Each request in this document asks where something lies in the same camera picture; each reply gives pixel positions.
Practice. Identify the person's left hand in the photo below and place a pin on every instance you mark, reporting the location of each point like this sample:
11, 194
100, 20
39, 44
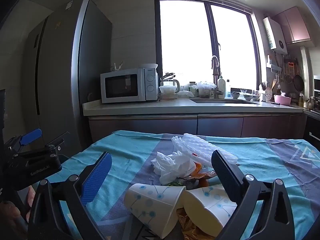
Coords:
10, 213

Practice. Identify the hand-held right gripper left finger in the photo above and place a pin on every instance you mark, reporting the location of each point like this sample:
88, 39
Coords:
96, 177

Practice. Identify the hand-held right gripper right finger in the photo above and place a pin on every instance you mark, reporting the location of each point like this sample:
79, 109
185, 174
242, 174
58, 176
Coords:
225, 177

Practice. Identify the white dish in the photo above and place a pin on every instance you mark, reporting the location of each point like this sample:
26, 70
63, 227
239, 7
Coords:
149, 65

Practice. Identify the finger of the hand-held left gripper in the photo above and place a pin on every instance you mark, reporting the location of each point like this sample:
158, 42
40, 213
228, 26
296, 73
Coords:
56, 143
30, 136

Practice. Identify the grey refrigerator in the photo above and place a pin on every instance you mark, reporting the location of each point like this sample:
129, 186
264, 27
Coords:
62, 67

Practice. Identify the plastic-covered container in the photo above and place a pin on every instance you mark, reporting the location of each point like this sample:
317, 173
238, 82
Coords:
206, 90

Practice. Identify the white microwave oven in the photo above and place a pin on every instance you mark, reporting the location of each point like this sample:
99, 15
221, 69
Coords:
120, 85

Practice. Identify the glass jar with green lid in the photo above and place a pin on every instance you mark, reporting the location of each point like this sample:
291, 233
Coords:
192, 88

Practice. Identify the pink bowl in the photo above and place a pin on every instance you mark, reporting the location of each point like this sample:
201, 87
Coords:
282, 100

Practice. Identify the hanging metal strainer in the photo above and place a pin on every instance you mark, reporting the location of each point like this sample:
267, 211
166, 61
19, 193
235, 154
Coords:
288, 78

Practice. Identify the metal kitchen faucet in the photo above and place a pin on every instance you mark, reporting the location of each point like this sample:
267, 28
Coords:
214, 67

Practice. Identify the white blue-dotted paper cup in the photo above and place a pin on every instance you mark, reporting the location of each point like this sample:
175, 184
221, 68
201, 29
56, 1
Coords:
205, 210
150, 205

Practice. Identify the white utensil holder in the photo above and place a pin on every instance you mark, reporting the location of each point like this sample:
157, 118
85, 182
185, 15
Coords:
263, 96

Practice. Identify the kitchen sink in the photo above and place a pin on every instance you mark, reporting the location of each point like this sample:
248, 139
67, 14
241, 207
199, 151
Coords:
225, 101

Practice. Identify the dark small bowl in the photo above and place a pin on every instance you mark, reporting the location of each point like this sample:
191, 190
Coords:
235, 95

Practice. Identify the hanging frying pan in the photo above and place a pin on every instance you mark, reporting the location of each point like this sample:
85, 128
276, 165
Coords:
298, 83

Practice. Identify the white tissue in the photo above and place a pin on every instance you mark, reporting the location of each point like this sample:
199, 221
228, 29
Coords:
172, 167

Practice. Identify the large blue patterned bowl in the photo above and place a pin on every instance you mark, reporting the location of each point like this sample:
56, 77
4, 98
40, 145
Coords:
251, 97

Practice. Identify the white wall rack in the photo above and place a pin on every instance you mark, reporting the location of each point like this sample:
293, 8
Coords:
273, 67

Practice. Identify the teal and grey blanket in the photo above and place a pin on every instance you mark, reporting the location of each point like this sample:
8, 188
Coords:
125, 150

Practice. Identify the gold foil wrapper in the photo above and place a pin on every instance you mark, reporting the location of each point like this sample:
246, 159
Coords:
190, 230

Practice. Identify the brown lower cabinets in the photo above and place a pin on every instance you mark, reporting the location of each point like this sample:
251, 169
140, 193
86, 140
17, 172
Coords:
150, 127

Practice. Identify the white plastic bag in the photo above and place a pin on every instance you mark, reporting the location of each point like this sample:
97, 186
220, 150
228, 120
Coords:
185, 94

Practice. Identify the pink wall cabinet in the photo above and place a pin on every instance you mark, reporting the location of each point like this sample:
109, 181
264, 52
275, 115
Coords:
295, 25

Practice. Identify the orange hanging grater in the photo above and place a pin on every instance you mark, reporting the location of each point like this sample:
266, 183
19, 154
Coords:
291, 68

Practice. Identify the white foam net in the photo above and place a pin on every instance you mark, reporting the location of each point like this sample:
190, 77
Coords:
200, 147

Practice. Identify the small blue patterned bowl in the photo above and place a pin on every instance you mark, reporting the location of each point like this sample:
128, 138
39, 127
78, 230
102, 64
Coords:
243, 91

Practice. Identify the black oven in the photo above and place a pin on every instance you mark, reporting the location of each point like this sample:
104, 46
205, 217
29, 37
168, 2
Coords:
312, 127

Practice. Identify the white slotted spoon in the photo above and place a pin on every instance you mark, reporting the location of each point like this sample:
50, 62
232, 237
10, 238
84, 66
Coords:
268, 93

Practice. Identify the oil bottle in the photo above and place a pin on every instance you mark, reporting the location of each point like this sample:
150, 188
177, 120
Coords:
301, 101

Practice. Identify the white soap bottle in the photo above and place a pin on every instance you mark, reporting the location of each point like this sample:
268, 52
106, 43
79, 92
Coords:
221, 86

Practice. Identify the orange peel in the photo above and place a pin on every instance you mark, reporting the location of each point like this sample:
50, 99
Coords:
197, 168

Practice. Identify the white water heater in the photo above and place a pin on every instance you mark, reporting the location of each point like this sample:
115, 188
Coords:
275, 35

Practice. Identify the small white figurine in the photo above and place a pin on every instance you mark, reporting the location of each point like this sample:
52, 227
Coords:
117, 67

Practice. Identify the white bowl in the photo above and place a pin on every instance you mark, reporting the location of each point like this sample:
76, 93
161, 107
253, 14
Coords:
168, 89

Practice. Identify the kitchen window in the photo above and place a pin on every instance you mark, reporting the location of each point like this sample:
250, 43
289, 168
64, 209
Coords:
185, 42

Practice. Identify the glass kettle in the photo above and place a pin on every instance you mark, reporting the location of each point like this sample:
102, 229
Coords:
173, 82

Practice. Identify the kitchen countertop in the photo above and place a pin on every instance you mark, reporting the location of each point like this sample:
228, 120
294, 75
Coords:
140, 107

